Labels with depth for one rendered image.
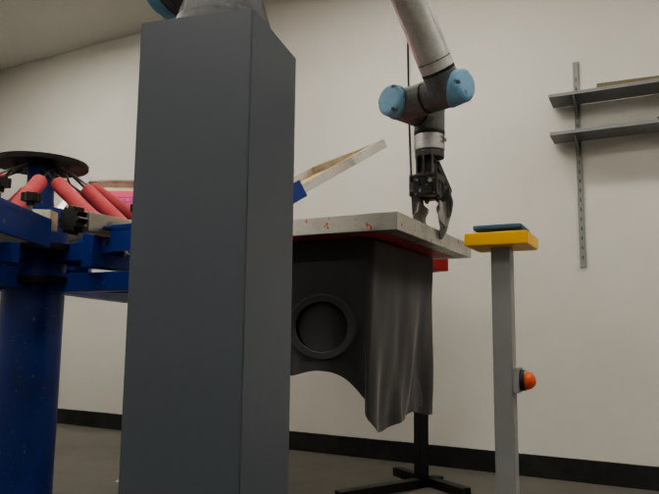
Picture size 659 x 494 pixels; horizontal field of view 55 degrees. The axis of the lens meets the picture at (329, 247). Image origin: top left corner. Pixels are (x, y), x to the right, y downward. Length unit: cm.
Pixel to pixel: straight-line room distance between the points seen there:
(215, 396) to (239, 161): 32
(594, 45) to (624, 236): 103
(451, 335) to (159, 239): 284
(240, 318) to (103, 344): 423
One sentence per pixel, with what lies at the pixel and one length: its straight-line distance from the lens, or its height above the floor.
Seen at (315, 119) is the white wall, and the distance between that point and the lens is 418.
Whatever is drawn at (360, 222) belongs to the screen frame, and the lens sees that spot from 132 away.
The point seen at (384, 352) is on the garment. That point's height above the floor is 70.
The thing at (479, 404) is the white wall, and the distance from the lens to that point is 361.
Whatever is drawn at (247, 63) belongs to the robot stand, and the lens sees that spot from 92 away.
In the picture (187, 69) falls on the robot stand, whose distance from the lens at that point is 96.
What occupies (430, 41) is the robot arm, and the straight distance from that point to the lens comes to 142.
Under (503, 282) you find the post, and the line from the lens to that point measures 137.
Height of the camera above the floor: 76
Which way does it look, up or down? 7 degrees up
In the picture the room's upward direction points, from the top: 1 degrees clockwise
